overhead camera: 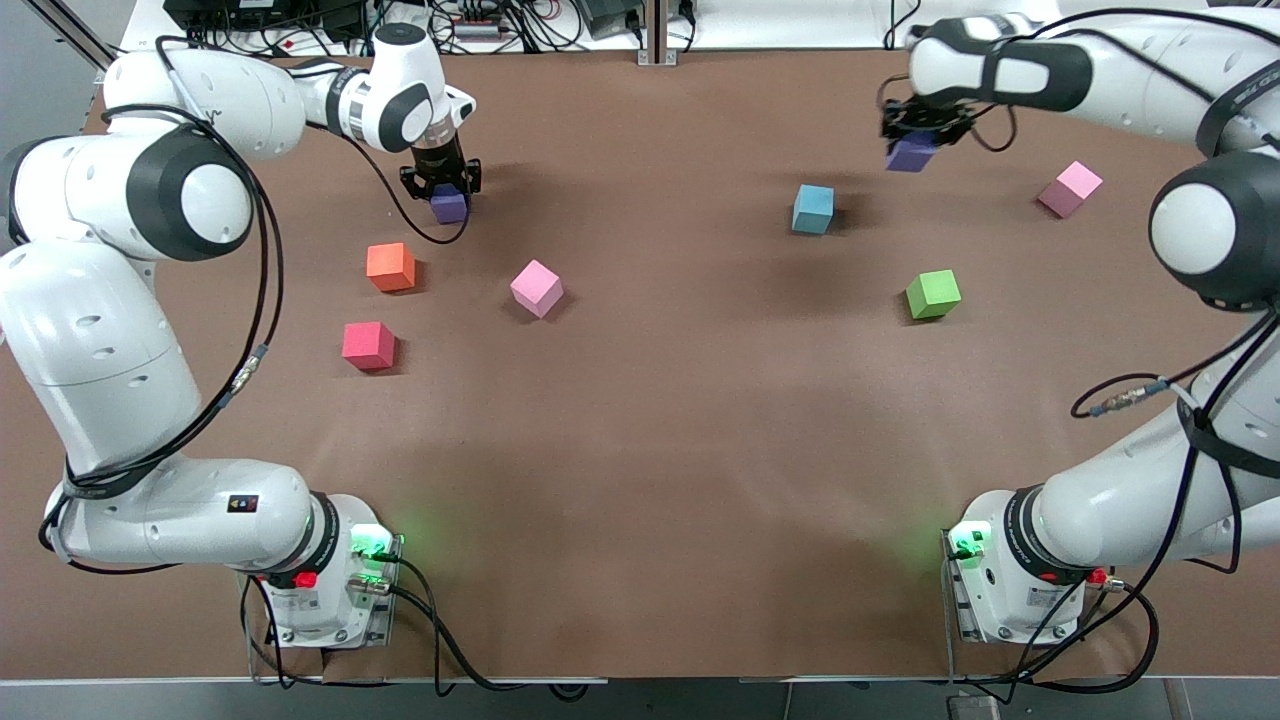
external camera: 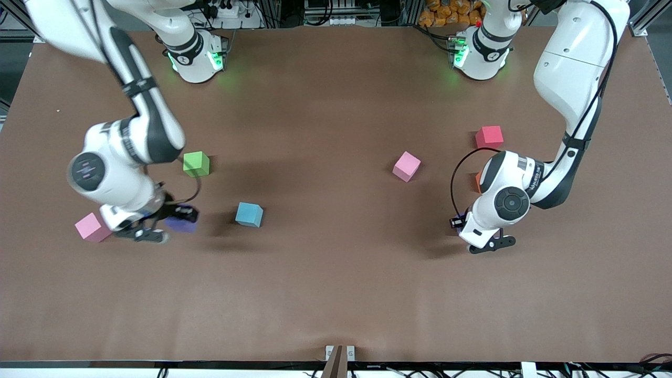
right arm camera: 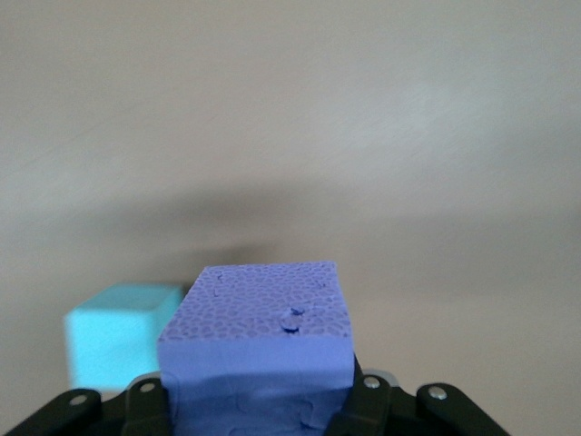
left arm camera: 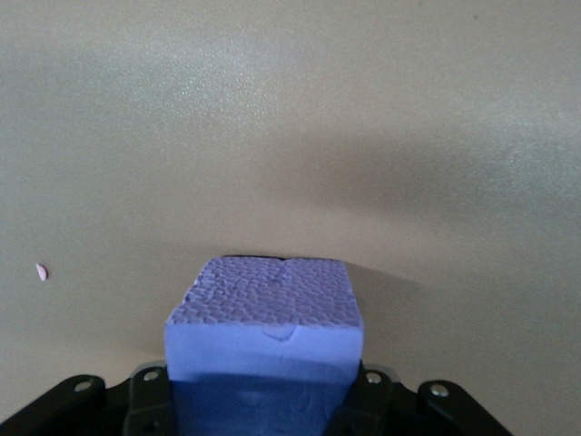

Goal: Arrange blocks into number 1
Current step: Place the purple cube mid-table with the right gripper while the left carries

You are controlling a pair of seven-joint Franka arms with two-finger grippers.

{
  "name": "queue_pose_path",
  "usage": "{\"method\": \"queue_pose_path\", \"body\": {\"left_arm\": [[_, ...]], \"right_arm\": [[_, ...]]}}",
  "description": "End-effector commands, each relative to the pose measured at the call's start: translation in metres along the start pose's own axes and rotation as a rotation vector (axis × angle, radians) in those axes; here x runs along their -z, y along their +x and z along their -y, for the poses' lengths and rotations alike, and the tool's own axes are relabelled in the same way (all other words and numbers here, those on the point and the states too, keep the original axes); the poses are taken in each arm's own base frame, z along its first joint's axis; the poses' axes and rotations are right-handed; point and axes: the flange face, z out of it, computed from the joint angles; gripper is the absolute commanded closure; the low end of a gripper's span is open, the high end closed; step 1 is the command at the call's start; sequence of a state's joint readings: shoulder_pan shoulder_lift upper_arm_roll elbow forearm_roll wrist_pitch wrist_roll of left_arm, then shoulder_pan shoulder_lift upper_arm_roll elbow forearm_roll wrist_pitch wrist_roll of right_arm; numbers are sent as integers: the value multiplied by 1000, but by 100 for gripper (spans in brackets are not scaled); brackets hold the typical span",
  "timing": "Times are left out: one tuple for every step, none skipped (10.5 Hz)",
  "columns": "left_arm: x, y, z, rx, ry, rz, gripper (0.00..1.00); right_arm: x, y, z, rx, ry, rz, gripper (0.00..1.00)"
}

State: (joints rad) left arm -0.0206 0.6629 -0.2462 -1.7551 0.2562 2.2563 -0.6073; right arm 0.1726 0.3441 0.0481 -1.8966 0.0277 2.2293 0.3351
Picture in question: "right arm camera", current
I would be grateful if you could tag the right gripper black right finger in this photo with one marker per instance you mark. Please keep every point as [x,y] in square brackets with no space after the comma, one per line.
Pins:
[377,409]

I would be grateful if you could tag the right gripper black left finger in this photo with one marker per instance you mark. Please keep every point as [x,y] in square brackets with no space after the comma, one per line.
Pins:
[140,409]

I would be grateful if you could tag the light blue foam block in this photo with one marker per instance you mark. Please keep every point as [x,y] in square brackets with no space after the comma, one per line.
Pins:
[113,336]

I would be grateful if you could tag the purple foam block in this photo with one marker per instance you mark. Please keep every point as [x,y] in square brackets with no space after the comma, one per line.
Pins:
[258,345]

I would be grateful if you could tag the brown paper table cover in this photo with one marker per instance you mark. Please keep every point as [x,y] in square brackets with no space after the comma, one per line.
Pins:
[290,100]

